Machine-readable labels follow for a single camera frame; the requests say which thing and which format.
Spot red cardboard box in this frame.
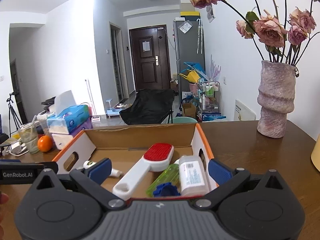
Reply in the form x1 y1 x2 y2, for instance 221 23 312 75
53 124 218 198

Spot dark brown door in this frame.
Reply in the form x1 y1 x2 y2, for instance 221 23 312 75
129 25 171 91

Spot small cardboard box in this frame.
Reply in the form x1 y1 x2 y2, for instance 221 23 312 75
182 102 197 119

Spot purple white tissue pack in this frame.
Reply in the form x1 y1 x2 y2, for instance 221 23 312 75
52 117 93 150

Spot wire storage rack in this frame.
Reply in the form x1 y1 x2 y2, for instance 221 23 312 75
197 79 221 121

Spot black folding chair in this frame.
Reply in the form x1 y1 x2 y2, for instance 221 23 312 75
120 89 175 125

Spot clear food container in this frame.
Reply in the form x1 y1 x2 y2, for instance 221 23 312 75
36 112 55 137

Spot red white lint brush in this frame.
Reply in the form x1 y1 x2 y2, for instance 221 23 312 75
112 143 174 200

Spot blue gear lid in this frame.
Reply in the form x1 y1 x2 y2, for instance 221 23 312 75
152 182 180 198

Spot person's left hand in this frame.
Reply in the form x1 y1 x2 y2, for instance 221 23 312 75
0 192 9 239

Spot green plastic basin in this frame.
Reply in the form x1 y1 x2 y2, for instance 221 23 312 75
172 116 197 124

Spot blue tissue pack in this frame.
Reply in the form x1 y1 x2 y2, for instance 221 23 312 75
46 90 90 134

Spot green spray bottle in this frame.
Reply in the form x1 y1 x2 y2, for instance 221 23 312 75
146 162 180 197

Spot pink textured vase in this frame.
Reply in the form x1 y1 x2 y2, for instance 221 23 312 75
257 60 296 139

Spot yellow thermos jug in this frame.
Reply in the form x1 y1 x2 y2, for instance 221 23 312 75
311 135 320 171

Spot blue yellow dustpan set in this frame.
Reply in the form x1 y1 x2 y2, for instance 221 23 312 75
178 62 209 83

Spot grey refrigerator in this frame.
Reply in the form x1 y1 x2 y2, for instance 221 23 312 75
173 16 206 100

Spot clear drinking glass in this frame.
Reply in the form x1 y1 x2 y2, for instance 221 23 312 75
18 116 39 154

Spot camera tripod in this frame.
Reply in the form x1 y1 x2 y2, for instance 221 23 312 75
7 93 22 137

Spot white charger with cable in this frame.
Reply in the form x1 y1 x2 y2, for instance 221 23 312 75
3 141 28 157

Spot dried pink roses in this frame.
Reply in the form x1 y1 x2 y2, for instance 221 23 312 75
189 0 319 66

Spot orange fruit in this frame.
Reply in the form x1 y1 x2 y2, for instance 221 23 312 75
37 135 53 153

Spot white board leaning on wall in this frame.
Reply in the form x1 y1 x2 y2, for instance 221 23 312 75
234 100 256 121

